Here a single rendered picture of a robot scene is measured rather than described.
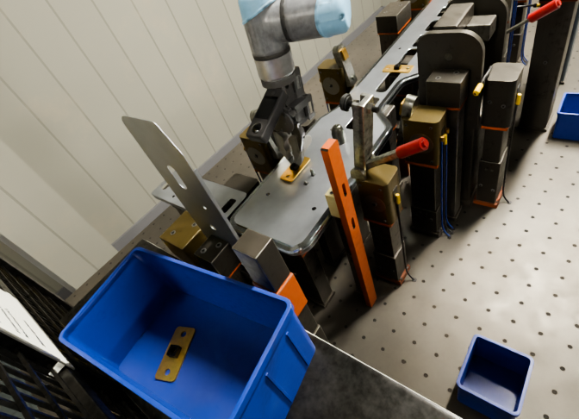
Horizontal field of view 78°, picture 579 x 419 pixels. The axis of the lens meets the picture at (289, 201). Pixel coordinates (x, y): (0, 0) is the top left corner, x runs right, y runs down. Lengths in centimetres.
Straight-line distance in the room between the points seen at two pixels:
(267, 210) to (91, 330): 39
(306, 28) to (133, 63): 188
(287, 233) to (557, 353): 58
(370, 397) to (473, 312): 47
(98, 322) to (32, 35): 184
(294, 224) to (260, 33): 37
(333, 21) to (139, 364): 64
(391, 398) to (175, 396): 31
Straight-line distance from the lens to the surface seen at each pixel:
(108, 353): 68
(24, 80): 230
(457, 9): 94
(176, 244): 75
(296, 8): 68
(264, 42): 71
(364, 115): 61
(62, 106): 235
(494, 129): 95
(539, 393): 89
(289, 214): 76
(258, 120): 74
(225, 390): 58
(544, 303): 97
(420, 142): 62
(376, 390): 52
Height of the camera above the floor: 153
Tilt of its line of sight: 42 degrees down
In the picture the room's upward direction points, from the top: 23 degrees counter-clockwise
